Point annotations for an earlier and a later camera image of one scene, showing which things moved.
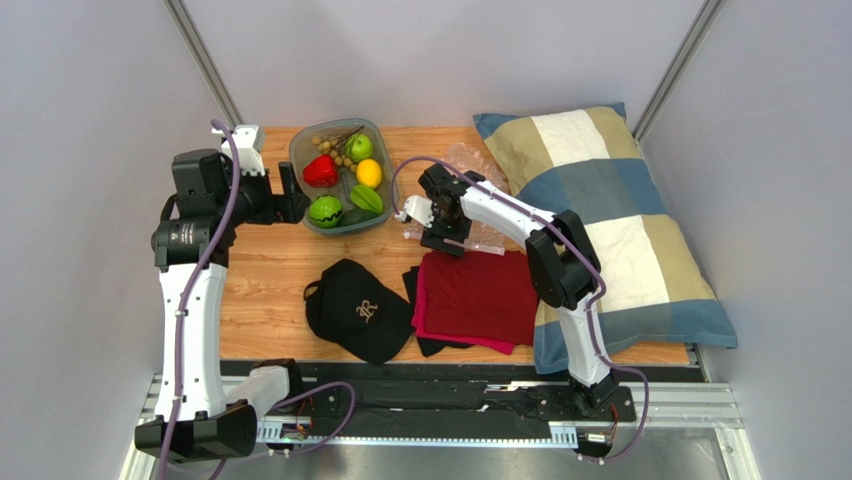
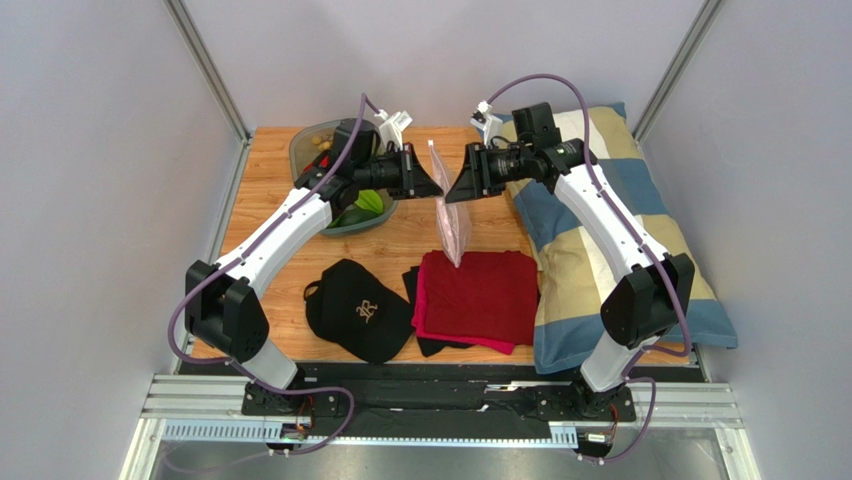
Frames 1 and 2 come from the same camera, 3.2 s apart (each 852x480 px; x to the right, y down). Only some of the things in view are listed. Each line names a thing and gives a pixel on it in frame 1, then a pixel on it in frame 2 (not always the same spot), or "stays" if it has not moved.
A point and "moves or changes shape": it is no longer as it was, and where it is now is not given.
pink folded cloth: (419, 323) stays
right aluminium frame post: (676, 68) stays
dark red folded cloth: (479, 295) stays
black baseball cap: (349, 307) stays
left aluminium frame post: (188, 34) stays
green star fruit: (362, 196) stays
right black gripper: (438, 238) -> (475, 168)
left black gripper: (278, 208) -> (414, 181)
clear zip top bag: (479, 239) moves or changes shape
